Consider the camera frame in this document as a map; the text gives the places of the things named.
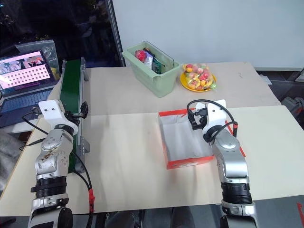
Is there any white purple snack bag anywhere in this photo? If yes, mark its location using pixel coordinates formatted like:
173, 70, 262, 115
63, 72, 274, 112
143, 52, 155, 71

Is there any yellow plate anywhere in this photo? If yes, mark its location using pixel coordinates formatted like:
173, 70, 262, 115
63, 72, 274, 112
180, 71, 217, 92

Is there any pale green plastic bin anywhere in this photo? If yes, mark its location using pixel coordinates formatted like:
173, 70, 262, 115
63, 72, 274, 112
122, 41, 181, 98

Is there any green conveyor belt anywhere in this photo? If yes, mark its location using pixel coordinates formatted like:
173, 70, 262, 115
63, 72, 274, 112
58, 57, 91, 174

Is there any thin black cable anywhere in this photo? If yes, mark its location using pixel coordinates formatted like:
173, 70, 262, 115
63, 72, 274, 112
19, 139, 46, 151

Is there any green snack packet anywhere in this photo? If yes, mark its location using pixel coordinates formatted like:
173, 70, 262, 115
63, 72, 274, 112
152, 58, 166, 74

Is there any clear plastic bag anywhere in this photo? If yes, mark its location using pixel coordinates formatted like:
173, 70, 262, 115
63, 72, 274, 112
16, 39, 60, 80

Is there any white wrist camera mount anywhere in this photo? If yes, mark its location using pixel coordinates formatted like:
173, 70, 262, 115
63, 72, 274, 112
37, 99, 79, 136
195, 99, 229, 136

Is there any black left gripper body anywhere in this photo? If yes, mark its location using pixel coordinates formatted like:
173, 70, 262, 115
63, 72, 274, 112
64, 111, 83, 123

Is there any silver metal post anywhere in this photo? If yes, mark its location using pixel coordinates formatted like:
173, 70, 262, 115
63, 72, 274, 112
108, 0, 126, 67

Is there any grey laptop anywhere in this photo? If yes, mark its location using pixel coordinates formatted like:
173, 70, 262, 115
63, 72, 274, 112
0, 49, 60, 129

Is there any red box with white lining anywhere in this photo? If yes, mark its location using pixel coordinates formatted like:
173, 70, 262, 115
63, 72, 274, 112
158, 108, 247, 171

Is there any grey device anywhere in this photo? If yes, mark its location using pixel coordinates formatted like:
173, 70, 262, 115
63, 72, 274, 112
281, 95, 304, 117

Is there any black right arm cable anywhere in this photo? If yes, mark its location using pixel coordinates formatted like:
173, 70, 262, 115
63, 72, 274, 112
186, 99, 239, 143

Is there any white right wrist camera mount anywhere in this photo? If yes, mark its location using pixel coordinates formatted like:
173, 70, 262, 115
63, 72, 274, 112
195, 99, 229, 136

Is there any clear bag of toy fruits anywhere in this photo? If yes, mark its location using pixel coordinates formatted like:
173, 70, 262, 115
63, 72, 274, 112
182, 62, 218, 91

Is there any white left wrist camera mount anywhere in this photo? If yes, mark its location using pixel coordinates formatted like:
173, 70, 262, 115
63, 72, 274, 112
37, 99, 79, 136

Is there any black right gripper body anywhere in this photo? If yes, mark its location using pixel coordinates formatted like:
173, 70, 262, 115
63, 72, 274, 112
194, 108, 209, 130

